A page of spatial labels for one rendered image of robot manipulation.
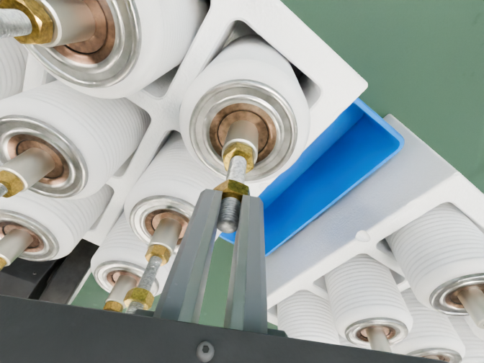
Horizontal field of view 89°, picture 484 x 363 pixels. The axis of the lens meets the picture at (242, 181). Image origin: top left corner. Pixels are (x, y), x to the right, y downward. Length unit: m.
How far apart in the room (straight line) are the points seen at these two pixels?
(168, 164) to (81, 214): 0.13
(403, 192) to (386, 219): 0.04
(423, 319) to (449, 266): 0.16
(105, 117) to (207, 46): 0.11
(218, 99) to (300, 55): 0.10
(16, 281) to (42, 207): 0.34
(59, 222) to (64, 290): 0.33
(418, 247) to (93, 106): 0.36
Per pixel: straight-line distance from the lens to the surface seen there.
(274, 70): 0.17
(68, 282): 0.63
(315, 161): 0.48
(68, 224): 0.33
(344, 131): 0.47
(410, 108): 0.50
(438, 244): 0.35
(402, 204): 0.35
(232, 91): 0.17
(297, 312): 0.46
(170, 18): 0.20
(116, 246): 0.32
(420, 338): 0.47
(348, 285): 0.39
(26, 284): 0.64
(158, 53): 0.18
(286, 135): 0.18
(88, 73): 0.20
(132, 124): 0.28
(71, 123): 0.23
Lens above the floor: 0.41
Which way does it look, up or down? 54 degrees down
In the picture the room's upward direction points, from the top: 173 degrees counter-clockwise
